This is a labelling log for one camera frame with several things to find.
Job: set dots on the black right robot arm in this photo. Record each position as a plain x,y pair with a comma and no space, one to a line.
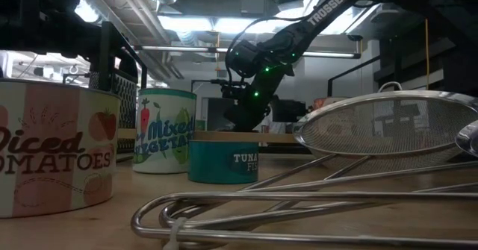
328,5

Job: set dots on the large steel mesh strainer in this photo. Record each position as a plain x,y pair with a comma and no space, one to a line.
373,127

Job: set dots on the teal tuna fish can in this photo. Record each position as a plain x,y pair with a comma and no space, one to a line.
220,164

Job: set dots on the mixed vegetables can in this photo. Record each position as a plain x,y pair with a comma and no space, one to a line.
164,130

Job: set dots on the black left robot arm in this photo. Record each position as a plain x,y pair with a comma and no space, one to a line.
37,26

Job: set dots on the person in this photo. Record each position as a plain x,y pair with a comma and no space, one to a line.
274,127

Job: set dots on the white zip tie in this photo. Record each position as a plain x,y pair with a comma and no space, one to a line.
172,239

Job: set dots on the orange label can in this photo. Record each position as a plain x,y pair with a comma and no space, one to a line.
325,101

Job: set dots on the small steel mesh strainer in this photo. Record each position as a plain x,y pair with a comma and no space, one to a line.
261,196

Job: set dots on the diced tomatoes can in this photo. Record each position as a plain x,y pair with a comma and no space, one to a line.
56,149

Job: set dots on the long ceiling light fixture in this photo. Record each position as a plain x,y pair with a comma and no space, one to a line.
186,49

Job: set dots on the medium steel mesh strainer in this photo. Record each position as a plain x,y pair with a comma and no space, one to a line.
468,138

